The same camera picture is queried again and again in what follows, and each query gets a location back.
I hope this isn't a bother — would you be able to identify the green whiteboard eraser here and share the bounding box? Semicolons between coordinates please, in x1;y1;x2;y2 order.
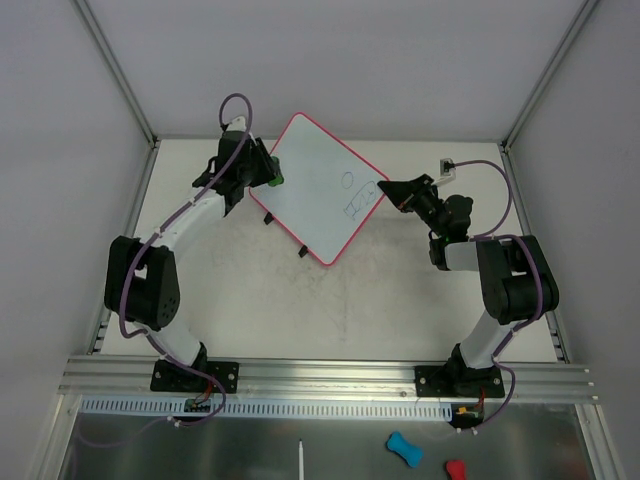
268;156;284;187

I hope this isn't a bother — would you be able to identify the pink framed whiteboard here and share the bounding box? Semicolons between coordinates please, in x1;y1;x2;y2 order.
249;112;389;266

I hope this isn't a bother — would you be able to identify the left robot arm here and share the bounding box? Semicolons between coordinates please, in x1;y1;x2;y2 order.
104;124;284;390

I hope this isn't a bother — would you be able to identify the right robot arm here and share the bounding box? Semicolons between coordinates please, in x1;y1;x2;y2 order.
378;174;559;396

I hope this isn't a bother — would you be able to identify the blue eraser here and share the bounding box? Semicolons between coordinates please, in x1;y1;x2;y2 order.
386;431;424;468

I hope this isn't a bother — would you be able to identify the red eraser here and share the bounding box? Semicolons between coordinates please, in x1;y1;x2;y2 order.
445;460;467;480

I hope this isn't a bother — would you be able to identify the white marker pen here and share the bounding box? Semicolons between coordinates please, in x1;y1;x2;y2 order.
298;439;305;480

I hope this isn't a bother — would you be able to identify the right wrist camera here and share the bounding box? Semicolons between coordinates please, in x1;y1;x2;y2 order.
433;158;456;187

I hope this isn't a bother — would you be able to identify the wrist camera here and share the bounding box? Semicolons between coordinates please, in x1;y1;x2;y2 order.
223;115;248;133
433;158;456;187

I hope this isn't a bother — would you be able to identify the whiteboard wire stand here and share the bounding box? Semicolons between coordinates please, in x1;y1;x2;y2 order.
263;212;309;258

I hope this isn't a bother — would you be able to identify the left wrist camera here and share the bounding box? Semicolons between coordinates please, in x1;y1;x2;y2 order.
223;115;248;133

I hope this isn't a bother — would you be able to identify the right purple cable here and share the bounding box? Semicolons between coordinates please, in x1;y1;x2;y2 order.
449;159;546;435

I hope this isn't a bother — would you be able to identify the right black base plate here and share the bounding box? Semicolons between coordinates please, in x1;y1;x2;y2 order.
414;364;505;399

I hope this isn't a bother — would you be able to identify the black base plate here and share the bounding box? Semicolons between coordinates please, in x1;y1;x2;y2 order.
150;360;239;394
414;364;505;399

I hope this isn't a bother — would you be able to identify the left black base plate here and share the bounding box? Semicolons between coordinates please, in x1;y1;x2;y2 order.
150;360;239;394

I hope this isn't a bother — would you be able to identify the left aluminium frame post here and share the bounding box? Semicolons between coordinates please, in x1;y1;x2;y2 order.
70;0;157;147

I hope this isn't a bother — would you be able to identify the aluminium frame post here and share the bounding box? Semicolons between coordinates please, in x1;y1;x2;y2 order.
70;0;157;147
501;0;601;152

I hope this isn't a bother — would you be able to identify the slotted white cable duct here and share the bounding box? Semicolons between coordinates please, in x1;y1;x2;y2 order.
79;395;453;422

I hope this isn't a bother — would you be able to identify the aluminium mounting rail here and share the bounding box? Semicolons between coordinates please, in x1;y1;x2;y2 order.
57;355;600;404

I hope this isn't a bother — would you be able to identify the right aluminium frame post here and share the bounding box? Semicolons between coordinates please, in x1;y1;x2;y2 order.
501;0;601;152

